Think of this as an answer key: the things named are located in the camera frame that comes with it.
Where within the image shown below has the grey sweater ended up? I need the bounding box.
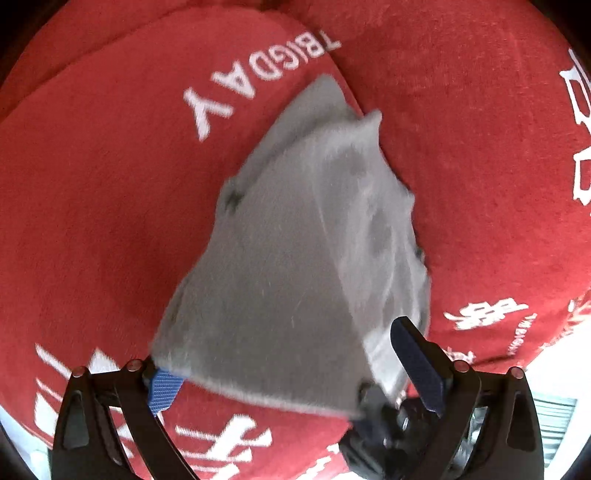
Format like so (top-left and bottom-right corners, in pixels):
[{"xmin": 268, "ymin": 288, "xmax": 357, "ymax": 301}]
[{"xmin": 150, "ymin": 74, "xmax": 432, "ymax": 418}]

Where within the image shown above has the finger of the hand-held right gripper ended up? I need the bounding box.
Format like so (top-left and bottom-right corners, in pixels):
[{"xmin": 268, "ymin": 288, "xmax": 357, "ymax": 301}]
[{"xmin": 358, "ymin": 384, "xmax": 394, "ymax": 420}]

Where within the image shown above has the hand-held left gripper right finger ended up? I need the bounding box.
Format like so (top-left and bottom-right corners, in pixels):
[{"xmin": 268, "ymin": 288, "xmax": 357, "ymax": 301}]
[{"xmin": 390, "ymin": 316, "xmax": 541, "ymax": 480}]

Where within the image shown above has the red printed sofa back cushion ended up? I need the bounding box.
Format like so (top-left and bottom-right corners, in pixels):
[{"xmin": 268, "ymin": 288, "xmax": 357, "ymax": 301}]
[{"xmin": 263, "ymin": 0, "xmax": 591, "ymax": 370}]

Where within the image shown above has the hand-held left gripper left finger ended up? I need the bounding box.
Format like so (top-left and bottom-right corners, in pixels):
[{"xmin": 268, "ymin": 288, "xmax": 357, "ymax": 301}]
[{"xmin": 52, "ymin": 356, "xmax": 185, "ymax": 480}]

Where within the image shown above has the white slatted panel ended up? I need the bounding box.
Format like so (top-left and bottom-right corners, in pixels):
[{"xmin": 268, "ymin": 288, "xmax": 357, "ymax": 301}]
[{"xmin": 531, "ymin": 392, "xmax": 580, "ymax": 468}]

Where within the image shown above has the red printed sofa seat cover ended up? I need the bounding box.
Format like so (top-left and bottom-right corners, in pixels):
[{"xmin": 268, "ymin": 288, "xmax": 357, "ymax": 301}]
[{"xmin": 0, "ymin": 0, "xmax": 370, "ymax": 480}]

